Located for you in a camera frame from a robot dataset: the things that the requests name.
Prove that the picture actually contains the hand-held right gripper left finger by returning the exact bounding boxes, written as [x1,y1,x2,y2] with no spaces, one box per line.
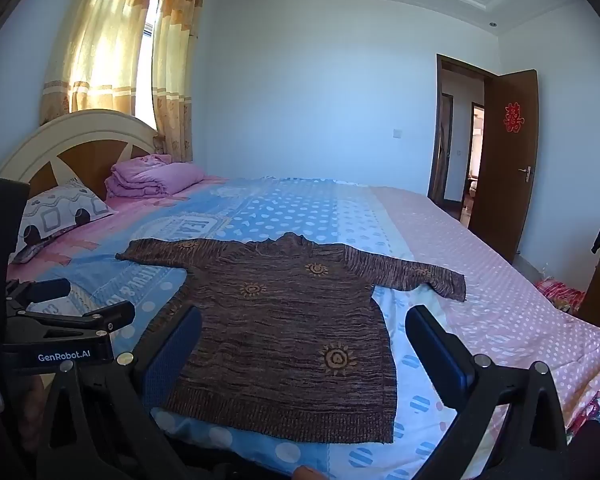
[32,305,203,480]

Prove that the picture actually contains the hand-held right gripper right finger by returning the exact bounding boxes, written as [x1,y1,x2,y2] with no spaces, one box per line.
[405,304,571,480]

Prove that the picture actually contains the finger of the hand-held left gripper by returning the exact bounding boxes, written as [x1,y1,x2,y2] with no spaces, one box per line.
[5,277,73,307]
[7,300,137,345]

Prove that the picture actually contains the brown knitted sweater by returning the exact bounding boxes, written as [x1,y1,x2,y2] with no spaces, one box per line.
[116,232,467,445]

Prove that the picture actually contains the white patterned pillow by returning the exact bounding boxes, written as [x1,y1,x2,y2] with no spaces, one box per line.
[7,178,116,264]

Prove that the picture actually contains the bed with patterned sheet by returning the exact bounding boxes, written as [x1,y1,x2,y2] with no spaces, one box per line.
[5,175,600,480]

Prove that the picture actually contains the cream and wood headboard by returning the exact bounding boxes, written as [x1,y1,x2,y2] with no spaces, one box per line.
[0,109,162,206]

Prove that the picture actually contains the red patterned cloth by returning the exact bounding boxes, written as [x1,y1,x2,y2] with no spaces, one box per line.
[534,277,589,317]

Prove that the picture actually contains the folded pink quilt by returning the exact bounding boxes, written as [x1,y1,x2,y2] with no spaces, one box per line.
[105,155,207,200]

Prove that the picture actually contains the brown wooden door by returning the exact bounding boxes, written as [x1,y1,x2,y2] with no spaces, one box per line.
[467,70,539,265]

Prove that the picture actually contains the wide yellow curtain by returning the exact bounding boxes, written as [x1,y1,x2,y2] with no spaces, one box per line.
[39,0,160,128]

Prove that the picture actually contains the bright window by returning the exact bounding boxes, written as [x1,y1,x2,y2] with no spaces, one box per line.
[134,0,162,128]

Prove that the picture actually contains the red paper door decoration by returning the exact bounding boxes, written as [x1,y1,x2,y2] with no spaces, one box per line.
[502,101,524,134]

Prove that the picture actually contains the dark wooden door frame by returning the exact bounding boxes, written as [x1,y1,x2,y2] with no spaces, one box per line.
[427,53,501,221]

